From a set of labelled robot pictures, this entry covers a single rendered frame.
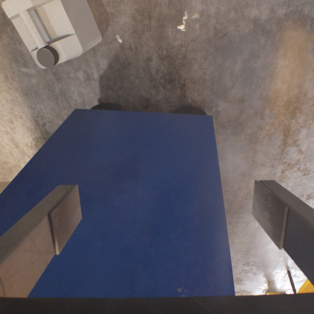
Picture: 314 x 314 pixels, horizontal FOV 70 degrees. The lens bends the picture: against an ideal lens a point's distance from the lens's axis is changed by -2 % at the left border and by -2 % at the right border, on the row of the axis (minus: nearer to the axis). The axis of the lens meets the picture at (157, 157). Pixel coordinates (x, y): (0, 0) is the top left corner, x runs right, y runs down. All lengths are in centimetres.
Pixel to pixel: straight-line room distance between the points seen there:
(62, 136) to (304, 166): 99
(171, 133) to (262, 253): 123
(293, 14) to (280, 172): 64
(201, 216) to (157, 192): 10
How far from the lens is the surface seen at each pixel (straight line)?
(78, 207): 17
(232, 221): 141
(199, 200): 47
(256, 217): 17
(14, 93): 116
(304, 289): 181
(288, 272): 194
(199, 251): 40
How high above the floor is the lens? 83
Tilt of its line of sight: 51 degrees down
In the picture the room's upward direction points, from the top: 168 degrees counter-clockwise
